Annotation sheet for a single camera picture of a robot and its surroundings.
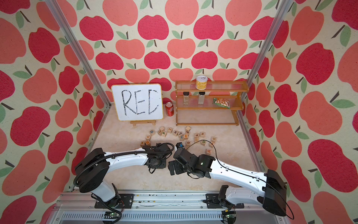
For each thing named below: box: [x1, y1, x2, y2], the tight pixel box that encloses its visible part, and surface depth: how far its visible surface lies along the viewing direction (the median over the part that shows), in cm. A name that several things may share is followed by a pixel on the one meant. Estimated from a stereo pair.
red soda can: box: [165, 101, 175, 117], surface depth 109 cm
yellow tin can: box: [195, 75, 208, 91], surface depth 90 cm
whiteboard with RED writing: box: [110, 83, 164, 122], surface depth 100 cm
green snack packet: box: [212, 97, 231, 109], surface depth 97 cm
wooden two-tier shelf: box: [174, 80, 250, 126], surface depth 111 cm
